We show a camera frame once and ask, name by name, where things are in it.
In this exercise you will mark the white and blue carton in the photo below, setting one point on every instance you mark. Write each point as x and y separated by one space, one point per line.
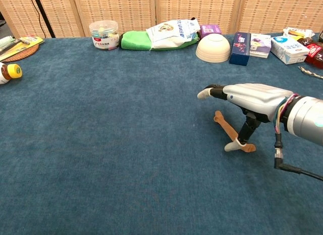
289 49

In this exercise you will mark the black tripod stand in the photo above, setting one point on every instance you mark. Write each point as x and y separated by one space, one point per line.
45 17

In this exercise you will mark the round woven coaster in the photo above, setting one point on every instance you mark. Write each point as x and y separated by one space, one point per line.
24 55

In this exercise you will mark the cream upturned bowl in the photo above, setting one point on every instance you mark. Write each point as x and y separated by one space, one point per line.
213 49

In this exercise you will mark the tan bone-shaped toy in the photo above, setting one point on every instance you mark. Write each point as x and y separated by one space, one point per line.
224 124

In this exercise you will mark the razor in yellow package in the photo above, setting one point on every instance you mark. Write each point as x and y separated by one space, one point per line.
17 46

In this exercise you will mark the clear jar of clips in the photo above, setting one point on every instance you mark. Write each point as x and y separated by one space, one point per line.
104 35

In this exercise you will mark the blue table mat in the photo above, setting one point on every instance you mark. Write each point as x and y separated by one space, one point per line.
126 144

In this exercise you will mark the brown bottle yellow cap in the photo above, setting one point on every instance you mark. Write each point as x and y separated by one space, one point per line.
10 72

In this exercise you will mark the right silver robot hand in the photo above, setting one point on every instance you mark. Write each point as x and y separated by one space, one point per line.
252 96

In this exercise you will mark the white and purple carton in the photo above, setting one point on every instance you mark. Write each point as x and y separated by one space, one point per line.
260 45

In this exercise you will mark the woven folding screen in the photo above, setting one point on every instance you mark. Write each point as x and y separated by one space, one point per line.
196 10

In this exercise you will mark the white printed snack bag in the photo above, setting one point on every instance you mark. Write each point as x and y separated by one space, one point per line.
166 33

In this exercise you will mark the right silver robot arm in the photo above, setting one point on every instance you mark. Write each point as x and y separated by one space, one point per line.
308 116

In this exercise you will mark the red snack packet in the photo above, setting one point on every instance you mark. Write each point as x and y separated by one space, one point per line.
314 53

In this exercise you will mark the purple box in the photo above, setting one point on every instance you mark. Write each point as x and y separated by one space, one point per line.
210 29

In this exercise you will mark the green microfiber cloth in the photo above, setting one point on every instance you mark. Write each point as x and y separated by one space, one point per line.
133 40

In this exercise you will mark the mint green brush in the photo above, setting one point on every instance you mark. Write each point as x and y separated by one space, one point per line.
6 41

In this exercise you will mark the dark blue carton box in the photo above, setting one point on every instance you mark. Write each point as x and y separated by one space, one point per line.
239 49

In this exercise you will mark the wrapped burger snack pack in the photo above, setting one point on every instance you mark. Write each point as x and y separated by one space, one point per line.
299 33

